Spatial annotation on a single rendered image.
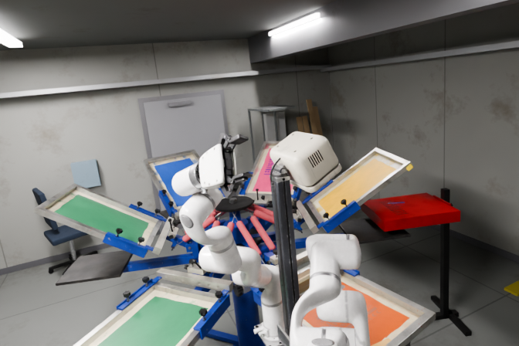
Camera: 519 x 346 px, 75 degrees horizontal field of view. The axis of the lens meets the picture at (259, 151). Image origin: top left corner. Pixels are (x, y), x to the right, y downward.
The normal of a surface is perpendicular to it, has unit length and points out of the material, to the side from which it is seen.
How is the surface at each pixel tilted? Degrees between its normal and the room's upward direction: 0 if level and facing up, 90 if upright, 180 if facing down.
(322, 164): 90
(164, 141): 90
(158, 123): 90
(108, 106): 90
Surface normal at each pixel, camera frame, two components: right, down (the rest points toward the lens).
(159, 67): 0.40, 0.14
